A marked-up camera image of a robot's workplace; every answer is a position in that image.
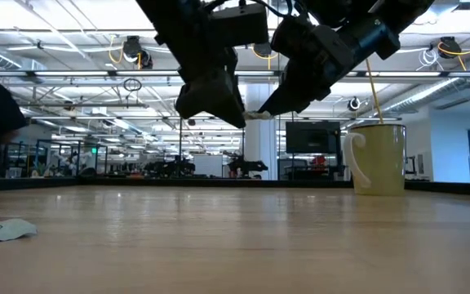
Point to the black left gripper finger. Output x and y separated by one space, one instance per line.
212 102
238 87

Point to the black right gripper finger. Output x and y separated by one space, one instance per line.
296 96

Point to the white sweetener packet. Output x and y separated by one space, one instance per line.
256 115

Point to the black background robot arm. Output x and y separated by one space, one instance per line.
169 167
246 166

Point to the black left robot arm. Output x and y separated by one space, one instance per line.
165 16

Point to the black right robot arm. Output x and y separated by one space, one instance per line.
382 24

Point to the black monitor screen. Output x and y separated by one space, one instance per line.
312 136

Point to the white building pillar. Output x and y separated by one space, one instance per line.
261 143

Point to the white whiteboard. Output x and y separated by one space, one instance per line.
207 165

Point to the wooden stir stick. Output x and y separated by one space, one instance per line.
373 90

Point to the pale green sweetener packet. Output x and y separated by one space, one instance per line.
2 230

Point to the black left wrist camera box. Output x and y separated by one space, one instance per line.
239 24

